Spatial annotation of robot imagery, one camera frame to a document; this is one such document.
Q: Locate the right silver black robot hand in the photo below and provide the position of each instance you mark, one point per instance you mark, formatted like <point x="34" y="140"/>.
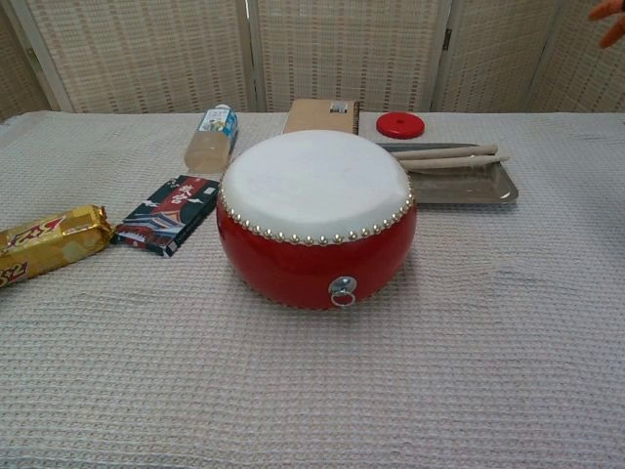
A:
<point x="616" y="17"/>

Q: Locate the gold foil snack package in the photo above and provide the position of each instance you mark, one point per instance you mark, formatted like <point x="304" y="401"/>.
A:
<point x="49" y="244"/>

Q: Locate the dark printed card box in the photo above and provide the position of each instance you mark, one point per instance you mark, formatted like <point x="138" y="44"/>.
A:
<point x="166" y="215"/>

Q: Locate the woven bamboo folding screen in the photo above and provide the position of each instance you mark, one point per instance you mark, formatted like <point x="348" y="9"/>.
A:
<point x="146" y="49"/>

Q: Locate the metal tray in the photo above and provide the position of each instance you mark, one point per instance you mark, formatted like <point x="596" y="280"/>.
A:
<point x="459" y="188"/>

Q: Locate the brown spiral notebook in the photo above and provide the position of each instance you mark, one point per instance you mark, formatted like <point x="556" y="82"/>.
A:
<point x="312" y="117"/>

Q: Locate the wooden drumstick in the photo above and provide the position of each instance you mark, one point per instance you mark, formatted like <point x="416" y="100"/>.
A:
<point x="444" y="151"/>
<point x="459" y="162"/>

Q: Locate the clear plastic drink bottle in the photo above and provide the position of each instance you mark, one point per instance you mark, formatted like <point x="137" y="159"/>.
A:
<point x="210" y="141"/>

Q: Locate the red drum with white head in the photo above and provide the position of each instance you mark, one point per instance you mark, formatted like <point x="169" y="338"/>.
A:
<point x="312" y="264"/>

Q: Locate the beige woven tablecloth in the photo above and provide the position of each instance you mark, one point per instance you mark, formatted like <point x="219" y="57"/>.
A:
<point x="312" y="391"/>

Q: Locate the red round plastic disc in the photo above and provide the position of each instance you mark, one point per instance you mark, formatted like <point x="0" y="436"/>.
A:
<point x="400" y="126"/>

